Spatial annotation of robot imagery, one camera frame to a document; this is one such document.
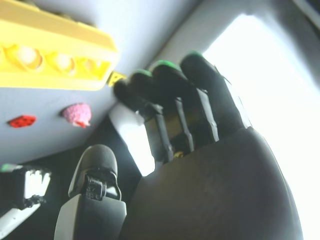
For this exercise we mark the yellow egg carton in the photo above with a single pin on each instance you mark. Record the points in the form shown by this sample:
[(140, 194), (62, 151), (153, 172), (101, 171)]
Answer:
[(50, 32)]

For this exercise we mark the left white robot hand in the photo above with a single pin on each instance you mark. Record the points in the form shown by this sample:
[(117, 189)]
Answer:
[(212, 195)]

